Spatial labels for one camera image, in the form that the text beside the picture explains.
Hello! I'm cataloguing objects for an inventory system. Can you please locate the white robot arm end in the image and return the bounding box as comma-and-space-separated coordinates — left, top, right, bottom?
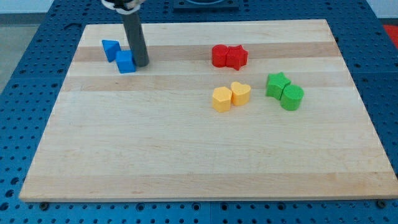
101, 0, 146, 15

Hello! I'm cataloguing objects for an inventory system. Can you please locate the yellow pentagon block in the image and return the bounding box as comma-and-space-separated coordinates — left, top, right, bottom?
212, 86, 232, 113

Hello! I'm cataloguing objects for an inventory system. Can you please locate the light wooden board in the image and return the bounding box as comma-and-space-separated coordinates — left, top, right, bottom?
19, 19, 397, 202

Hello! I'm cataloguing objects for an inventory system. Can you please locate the yellow heart block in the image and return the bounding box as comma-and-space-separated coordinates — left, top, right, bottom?
231, 82, 251, 106

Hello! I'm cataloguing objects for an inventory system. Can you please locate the red cylinder block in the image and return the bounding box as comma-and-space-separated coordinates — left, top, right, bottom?
211, 44, 229, 67

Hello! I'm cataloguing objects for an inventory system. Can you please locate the red star block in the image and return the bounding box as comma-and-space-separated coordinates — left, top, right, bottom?
226, 45, 248, 70

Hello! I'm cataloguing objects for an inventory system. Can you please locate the green star block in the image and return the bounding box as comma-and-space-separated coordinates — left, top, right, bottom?
265, 72, 291, 100

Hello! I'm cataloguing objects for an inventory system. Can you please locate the blue cube block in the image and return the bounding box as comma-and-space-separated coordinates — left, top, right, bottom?
116, 50, 136, 73

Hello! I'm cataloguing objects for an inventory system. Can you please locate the green cylinder block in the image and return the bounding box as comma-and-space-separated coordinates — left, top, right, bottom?
280, 85, 304, 111

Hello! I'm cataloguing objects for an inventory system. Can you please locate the blue triangle block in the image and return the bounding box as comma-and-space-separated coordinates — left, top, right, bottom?
101, 40, 121, 62

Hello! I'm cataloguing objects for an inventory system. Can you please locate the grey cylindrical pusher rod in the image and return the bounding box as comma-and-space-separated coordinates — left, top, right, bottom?
121, 12, 149, 67

